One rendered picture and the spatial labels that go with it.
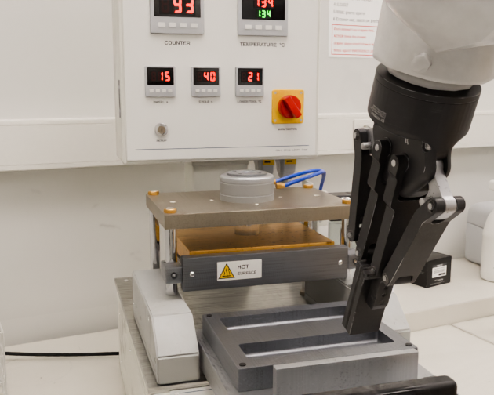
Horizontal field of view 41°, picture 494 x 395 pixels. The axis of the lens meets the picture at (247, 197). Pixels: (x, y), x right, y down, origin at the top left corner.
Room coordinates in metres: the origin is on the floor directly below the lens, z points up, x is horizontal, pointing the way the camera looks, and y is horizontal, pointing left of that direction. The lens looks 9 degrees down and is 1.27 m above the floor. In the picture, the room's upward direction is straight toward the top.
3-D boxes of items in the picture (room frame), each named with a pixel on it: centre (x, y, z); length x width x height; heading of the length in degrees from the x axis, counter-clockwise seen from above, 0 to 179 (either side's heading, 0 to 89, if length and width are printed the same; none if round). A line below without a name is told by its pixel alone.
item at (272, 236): (0.94, -0.01, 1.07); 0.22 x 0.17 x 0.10; 106
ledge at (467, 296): (1.56, -0.46, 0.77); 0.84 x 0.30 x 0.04; 116
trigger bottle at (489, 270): (1.59, -0.63, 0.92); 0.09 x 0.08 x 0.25; 20
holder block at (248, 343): (0.71, -0.06, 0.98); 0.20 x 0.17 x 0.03; 106
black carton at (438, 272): (1.56, -0.45, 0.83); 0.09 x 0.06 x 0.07; 123
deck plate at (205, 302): (0.97, 0.01, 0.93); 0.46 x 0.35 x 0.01; 16
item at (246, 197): (0.97, -0.01, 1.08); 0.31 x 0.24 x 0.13; 106
